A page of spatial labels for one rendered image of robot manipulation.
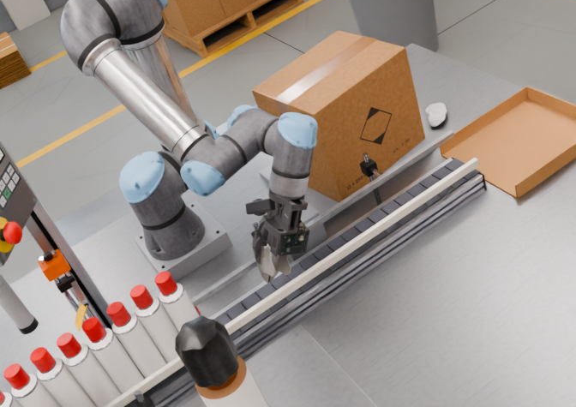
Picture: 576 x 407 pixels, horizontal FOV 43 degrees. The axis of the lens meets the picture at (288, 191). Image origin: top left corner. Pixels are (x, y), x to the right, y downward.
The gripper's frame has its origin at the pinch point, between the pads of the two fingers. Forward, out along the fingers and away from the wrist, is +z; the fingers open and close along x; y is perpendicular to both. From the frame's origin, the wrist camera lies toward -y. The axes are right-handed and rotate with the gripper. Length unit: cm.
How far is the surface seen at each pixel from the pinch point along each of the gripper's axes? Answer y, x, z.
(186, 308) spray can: 3.1, -19.3, 3.0
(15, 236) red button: 2, -51, -16
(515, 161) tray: 4, 62, -24
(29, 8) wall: -526, 68, 53
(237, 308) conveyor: -2.1, -4.5, 9.0
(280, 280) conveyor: -2.1, 5.1, 3.4
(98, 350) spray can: 3.0, -36.2, 9.2
